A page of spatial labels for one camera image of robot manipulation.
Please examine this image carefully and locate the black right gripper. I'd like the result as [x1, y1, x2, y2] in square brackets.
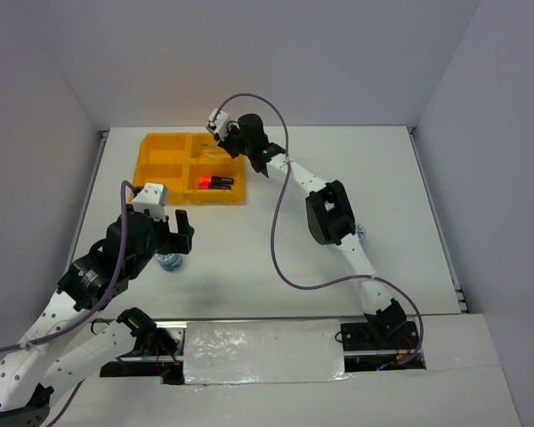
[214, 124, 252, 159]

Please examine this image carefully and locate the blue white tape roll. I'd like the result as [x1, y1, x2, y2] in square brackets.
[154, 254, 183, 272]
[355, 222, 367, 242]

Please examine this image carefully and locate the black pink-tip highlighter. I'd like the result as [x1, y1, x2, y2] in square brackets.
[198, 182, 232, 190]

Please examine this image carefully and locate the yellow clear pen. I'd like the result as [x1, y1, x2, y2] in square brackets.
[200, 151, 229, 159]

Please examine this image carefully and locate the black orange-tip highlighter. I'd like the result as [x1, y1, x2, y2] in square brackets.
[200, 175, 234, 185]

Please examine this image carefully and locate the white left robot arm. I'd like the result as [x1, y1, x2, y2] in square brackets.
[0, 207, 194, 426]

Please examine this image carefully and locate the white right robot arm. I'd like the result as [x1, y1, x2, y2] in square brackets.
[206, 109, 416, 348]

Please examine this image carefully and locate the orange four-compartment plastic bin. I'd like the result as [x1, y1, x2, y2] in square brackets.
[133, 133, 246, 205]

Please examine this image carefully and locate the silver foil panel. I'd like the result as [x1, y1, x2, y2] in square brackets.
[183, 319, 348, 385]

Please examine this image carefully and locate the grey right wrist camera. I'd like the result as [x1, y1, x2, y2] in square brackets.
[206, 109, 231, 141]

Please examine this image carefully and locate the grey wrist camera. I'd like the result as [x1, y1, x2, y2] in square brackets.
[132, 182, 168, 222]
[206, 109, 231, 141]

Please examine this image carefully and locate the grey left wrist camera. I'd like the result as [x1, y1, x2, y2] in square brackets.
[132, 182, 168, 222]

